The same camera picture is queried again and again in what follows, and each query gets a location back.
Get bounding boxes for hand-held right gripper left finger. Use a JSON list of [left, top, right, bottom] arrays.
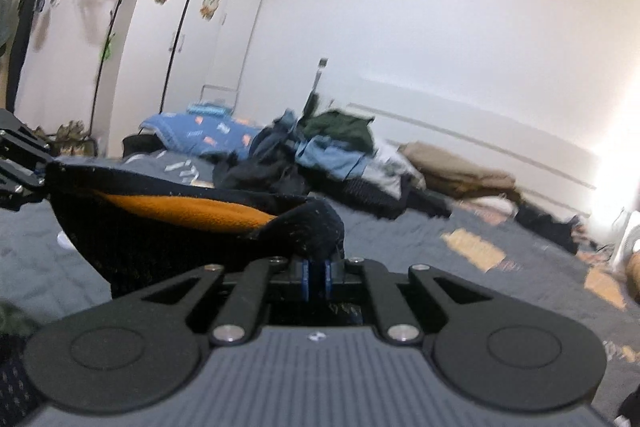
[[140, 257, 317, 348]]

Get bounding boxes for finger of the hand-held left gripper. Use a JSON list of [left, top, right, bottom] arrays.
[[0, 109, 55, 168], [0, 157, 51, 212]]

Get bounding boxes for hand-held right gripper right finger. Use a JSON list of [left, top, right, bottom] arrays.
[[316, 257, 493, 348]]

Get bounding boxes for navy patterned sweater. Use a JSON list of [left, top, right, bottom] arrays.
[[0, 157, 371, 427]]

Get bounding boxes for black clothes rack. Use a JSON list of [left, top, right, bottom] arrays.
[[0, 0, 136, 148]]

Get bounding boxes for hanging dark pants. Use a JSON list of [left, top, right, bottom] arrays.
[[7, 0, 41, 112]]

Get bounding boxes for dark dotted garment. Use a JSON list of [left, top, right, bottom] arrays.
[[345, 174, 451, 218]]

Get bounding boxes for grey hanging garment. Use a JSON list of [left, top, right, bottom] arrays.
[[0, 0, 13, 48]]

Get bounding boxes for light blue garment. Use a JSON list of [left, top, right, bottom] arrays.
[[295, 139, 368, 180]]

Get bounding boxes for grey quilted bedspread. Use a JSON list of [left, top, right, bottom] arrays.
[[0, 152, 640, 388]]

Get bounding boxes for grey white garment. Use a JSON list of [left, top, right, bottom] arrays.
[[360, 142, 413, 188]]

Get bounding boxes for navy garment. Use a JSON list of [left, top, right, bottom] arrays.
[[250, 109, 301, 168]]

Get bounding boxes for white wardrobe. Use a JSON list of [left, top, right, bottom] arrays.
[[107, 0, 271, 158]]

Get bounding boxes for dark green garment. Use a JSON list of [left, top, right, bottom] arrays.
[[299, 109, 376, 152]]

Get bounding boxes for tan folded blanket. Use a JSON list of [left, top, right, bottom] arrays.
[[400, 141, 518, 200]]

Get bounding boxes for blue printed quilt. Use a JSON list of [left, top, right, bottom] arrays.
[[139, 111, 258, 158]]

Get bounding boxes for black device on stand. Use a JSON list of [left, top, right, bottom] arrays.
[[302, 57, 331, 118]]

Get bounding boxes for black rumpled cloth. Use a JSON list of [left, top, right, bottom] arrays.
[[515, 202, 581, 253]]

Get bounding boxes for white fan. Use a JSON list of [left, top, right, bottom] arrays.
[[612, 209, 640, 278]]

